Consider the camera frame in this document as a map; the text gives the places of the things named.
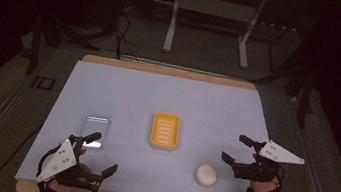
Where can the round white soap bar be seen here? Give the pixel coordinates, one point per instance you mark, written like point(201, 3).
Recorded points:
point(205, 175)

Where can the person's left hand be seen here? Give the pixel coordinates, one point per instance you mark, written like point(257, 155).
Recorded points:
point(60, 191)

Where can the yellow soap dish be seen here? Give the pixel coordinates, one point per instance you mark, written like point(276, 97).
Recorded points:
point(165, 131)

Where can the pale blue table mat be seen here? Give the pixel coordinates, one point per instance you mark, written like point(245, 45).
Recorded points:
point(158, 94)

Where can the clear plastic box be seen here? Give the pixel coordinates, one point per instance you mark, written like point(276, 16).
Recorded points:
point(95, 124)

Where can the black rectangular floor bracket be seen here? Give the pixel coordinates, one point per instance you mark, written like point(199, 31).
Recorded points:
point(36, 82)

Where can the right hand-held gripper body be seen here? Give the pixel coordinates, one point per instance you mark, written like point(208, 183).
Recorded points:
point(260, 171)

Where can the white metal stand frame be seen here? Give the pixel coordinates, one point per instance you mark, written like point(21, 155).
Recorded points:
point(171, 25)

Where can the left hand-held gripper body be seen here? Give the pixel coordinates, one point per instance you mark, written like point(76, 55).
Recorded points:
point(62, 158)

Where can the person's right hand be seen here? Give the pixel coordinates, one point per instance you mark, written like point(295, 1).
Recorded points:
point(262, 188)

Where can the black tripod stand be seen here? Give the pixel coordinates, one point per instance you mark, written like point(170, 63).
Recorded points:
point(34, 50)
point(305, 101)

